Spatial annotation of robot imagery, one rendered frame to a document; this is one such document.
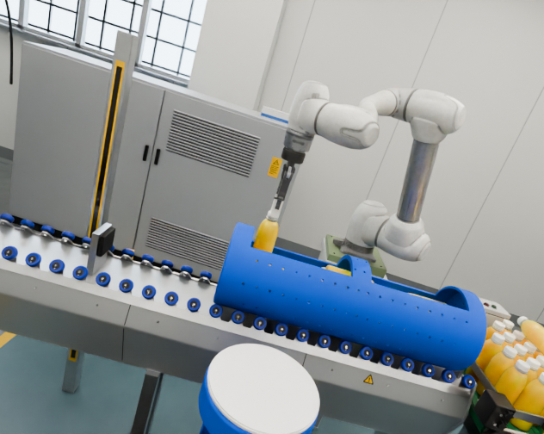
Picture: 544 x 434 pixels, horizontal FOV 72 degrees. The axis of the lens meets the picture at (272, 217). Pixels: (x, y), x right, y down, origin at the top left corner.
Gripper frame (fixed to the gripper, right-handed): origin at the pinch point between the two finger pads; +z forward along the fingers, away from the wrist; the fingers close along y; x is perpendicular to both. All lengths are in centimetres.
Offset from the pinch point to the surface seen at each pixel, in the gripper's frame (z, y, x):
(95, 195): 25, -25, -70
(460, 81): -90, -266, 150
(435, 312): 14, 16, 57
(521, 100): -91, -262, 211
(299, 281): 15.4, 17.6, 12.6
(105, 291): 39, 17, -45
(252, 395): 28, 54, 4
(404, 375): 39, 17, 58
